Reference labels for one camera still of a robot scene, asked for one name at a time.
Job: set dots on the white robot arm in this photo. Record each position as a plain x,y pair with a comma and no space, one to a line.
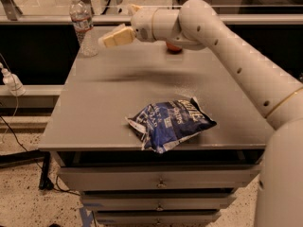
277,95

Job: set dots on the grey drawer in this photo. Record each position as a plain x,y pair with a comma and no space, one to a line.
158,202
157,177
153,217

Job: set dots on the top grey drawer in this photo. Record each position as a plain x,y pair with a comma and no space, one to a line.
157,177

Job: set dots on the middle grey drawer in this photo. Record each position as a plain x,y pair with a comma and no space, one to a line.
158,202

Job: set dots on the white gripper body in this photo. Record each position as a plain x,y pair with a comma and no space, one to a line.
142,24

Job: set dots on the metal rail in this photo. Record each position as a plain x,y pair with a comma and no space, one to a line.
229,19
35,90

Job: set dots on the lower metal rail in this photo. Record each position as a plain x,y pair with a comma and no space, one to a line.
35,90

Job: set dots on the clear plastic water bottle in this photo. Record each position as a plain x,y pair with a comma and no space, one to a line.
81,17

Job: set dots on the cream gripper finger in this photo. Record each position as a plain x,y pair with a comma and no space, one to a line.
120,35
133,9

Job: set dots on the blue chips bag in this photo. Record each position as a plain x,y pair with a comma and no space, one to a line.
165,125

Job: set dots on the upper metal rail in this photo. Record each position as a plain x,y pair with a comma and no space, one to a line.
229,19

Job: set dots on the bottom grey drawer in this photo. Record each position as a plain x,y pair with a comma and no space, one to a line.
153,217

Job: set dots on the red apple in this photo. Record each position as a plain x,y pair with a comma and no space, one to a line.
173,48

